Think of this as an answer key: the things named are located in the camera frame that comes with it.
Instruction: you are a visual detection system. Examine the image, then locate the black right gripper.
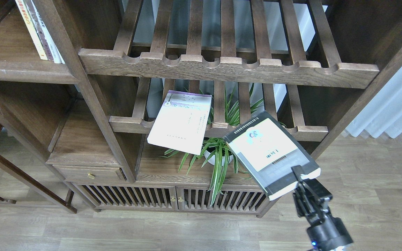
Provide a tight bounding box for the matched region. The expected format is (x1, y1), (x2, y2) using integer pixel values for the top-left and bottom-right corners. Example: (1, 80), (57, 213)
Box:
(291, 165), (333, 227)

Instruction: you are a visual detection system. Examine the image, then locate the green and black thick book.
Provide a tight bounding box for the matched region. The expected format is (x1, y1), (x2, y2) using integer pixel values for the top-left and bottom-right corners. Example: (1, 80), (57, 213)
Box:
(223, 111), (321, 200)

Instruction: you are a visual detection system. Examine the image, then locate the colourful 300 paperback book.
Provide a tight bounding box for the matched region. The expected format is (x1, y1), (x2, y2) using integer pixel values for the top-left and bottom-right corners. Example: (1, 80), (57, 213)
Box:
(15, 0), (53, 61)

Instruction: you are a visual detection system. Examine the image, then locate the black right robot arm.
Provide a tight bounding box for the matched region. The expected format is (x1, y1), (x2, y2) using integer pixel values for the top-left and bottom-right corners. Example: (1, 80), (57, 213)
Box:
(292, 166), (353, 251)

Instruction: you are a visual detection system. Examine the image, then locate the spider plant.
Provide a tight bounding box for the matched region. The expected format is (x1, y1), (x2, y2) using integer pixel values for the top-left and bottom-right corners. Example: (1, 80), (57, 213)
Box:
(161, 93), (264, 208)

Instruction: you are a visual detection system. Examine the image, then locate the dark wooden bookshelf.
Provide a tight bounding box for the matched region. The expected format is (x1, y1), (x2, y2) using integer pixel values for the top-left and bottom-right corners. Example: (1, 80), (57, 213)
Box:
(0, 0), (402, 218)

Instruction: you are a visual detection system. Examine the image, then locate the white upright book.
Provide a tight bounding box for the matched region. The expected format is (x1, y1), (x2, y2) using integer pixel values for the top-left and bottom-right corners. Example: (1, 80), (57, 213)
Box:
(32, 2), (61, 64)
(55, 46), (65, 64)

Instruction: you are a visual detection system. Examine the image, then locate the white curtain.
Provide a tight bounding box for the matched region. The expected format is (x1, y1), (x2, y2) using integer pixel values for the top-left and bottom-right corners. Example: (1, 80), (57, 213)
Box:
(345, 67), (402, 138)

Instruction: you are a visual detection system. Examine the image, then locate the lavender white paperback book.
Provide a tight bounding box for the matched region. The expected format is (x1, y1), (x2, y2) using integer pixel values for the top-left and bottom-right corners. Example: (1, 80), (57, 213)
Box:
(147, 90), (212, 155)

